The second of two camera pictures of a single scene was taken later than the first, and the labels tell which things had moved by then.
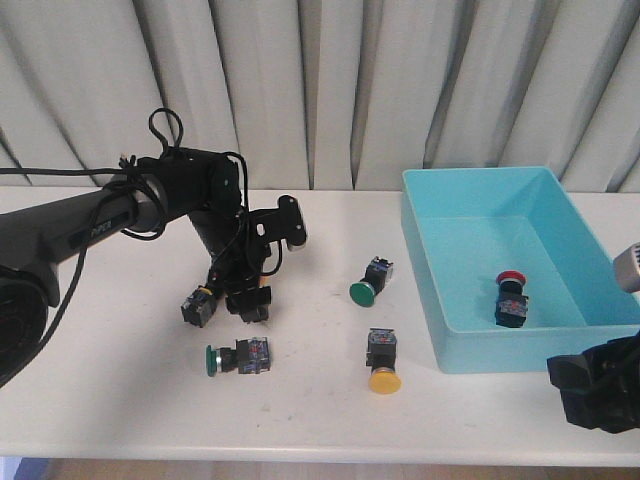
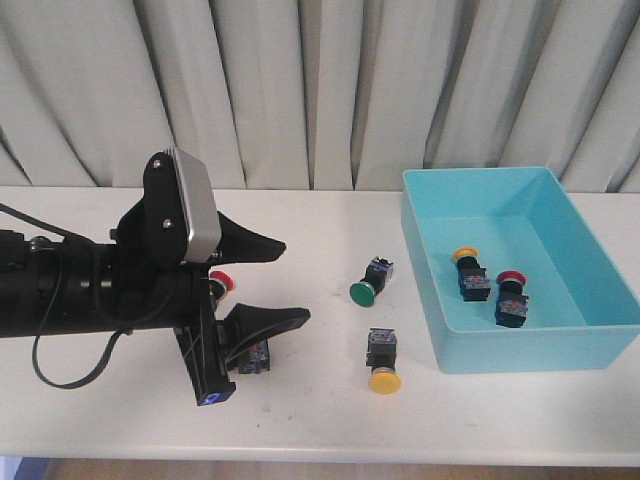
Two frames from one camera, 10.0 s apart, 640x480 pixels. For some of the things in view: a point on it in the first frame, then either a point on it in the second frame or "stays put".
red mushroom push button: x=512 y=303 stays put
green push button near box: x=378 y=276 stays put
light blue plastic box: x=467 y=226 stays put
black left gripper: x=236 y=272 → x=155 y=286
